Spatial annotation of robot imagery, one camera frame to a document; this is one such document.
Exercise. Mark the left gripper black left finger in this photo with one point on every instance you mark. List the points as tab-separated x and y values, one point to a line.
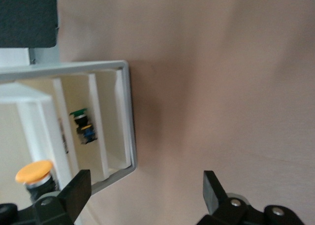
73	193

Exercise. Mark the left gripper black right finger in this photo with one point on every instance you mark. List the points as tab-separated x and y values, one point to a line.
214	195

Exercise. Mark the yellow push button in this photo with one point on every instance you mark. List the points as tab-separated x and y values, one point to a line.
33	171

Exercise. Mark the green push button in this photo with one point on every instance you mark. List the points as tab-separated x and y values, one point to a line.
83	126

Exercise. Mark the white drawer cabinet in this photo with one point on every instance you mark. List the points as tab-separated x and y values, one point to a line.
73	67

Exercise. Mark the brown table cover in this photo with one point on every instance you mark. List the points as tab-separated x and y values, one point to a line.
221	87

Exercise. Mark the dark grey panel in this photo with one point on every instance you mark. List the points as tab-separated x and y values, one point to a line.
27	15

